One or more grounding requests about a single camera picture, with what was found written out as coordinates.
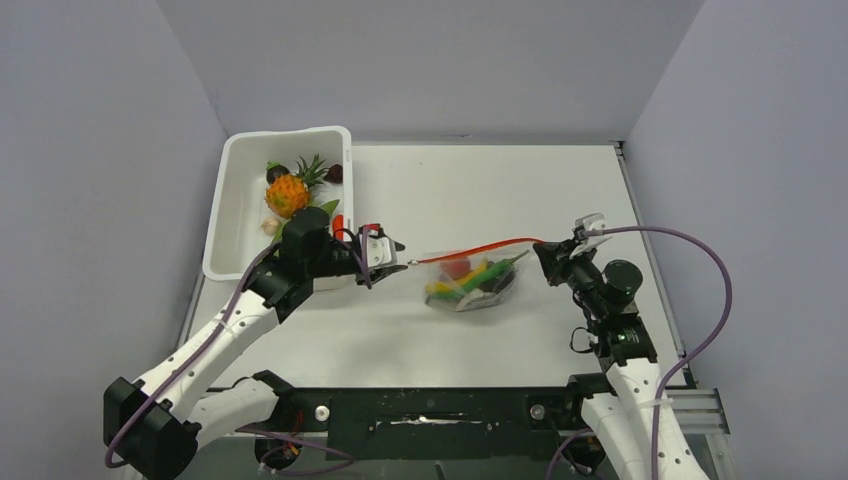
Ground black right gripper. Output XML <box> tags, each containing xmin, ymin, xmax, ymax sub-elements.
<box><xmin>535</xmin><ymin>237</ymin><xmax>609</xmax><ymax>319</ymax></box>

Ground yellow toy banana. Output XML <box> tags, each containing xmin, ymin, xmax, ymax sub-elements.
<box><xmin>425</xmin><ymin>258</ymin><xmax>486</xmax><ymax>295</ymax></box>

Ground orange toy peach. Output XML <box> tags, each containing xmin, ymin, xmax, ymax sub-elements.
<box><xmin>439</xmin><ymin>257</ymin><xmax>472</xmax><ymax>280</ymax></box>

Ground clear zip top bag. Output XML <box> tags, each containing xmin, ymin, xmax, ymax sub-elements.
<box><xmin>409</xmin><ymin>237</ymin><xmax>540</xmax><ymax>313</ymax></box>

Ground purple toy grape bunch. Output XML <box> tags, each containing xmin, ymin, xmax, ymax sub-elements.
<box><xmin>477</xmin><ymin>266</ymin><xmax>517</xmax><ymax>295</ymax></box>

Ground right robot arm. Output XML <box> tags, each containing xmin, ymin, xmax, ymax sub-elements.
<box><xmin>533</xmin><ymin>240</ymin><xmax>707</xmax><ymax>479</ymax></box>

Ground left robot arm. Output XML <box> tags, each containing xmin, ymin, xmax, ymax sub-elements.
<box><xmin>103</xmin><ymin>207</ymin><xmax>406</xmax><ymax>479</ymax></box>

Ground red toy chili pepper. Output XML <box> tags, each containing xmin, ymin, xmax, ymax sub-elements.
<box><xmin>331</xmin><ymin>214</ymin><xmax>346</xmax><ymax>241</ymax></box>

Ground green toy vegetable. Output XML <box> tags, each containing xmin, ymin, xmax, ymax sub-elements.
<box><xmin>273</xmin><ymin>199</ymin><xmax>340</xmax><ymax>241</ymax></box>

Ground orange toy pineapple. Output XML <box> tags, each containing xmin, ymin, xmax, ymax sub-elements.
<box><xmin>264</xmin><ymin>154</ymin><xmax>328</xmax><ymax>220</ymax></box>

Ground small pale toy garlic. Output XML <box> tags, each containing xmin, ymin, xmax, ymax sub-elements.
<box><xmin>261</xmin><ymin>217</ymin><xmax>282</xmax><ymax>236</ymax></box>

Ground dark toy mangosteen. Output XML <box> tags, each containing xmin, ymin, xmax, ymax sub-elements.
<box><xmin>265</xmin><ymin>161</ymin><xmax>290</xmax><ymax>185</ymax></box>

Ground white plastic bin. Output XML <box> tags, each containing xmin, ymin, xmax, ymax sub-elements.
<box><xmin>203</xmin><ymin>126</ymin><xmax>355</xmax><ymax>282</ymax></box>

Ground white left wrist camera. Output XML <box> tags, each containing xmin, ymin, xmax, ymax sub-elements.
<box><xmin>360</xmin><ymin>224</ymin><xmax>396</xmax><ymax>269</ymax></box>

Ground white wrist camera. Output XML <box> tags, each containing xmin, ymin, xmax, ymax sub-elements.
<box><xmin>360</xmin><ymin>224</ymin><xmax>396</xmax><ymax>269</ymax></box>
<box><xmin>569</xmin><ymin>212</ymin><xmax>610</xmax><ymax>258</ymax></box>

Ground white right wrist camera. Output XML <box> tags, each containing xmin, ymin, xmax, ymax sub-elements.
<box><xmin>569</xmin><ymin>212</ymin><xmax>610</xmax><ymax>258</ymax></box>

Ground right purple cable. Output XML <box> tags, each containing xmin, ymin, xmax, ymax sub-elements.
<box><xmin>581</xmin><ymin>225</ymin><xmax>734</xmax><ymax>480</ymax></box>

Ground purple cable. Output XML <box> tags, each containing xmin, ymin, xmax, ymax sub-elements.
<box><xmin>103</xmin><ymin>225</ymin><xmax>379</xmax><ymax>470</ymax></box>
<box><xmin>581</xmin><ymin>225</ymin><xmax>734</xmax><ymax>480</ymax></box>

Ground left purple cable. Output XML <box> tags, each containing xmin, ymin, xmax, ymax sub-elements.
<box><xmin>103</xmin><ymin>225</ymin><xmax>379</xmax><ymax>470</ymax></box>

